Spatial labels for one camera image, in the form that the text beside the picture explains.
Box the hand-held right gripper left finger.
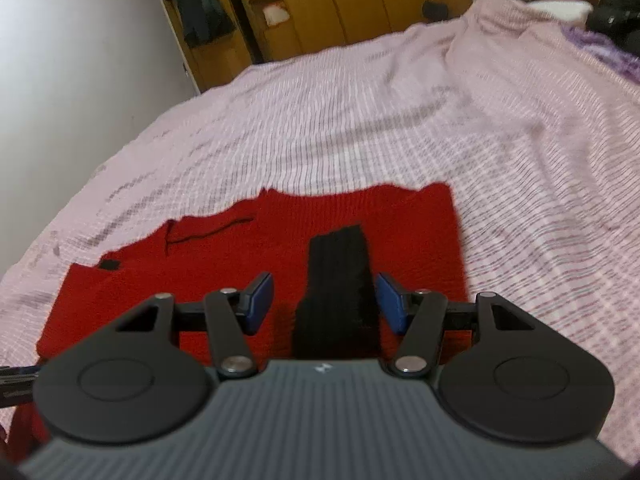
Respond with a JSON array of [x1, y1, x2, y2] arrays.
[[115, 272, 276, 380]]

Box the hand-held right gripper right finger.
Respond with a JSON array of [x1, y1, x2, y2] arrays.
[[376, 272, 537, 380]]

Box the red knit sweater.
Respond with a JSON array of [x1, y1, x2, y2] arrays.
[[7, 182, 471, 463]]

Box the pink checked bed sheet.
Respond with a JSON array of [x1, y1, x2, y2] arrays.
[[0, 0, 640, 461]]

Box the white folded item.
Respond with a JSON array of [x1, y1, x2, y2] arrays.
[[262, 4, 292, 27]]

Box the dark hanging clothing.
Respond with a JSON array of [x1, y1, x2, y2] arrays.
[[165, 0, 237, 50]]

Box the wooden wardrobe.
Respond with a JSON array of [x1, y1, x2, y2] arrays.
[[119, 0, 475, 95]]

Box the purple cloth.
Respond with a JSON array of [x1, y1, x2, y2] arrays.
[[560, 24, 640, 87]]

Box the white pillow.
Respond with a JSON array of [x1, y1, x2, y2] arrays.
[[525, 0, 595, 25]]

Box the black bag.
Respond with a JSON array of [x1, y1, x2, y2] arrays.
[[586, 0, 640, 55]]

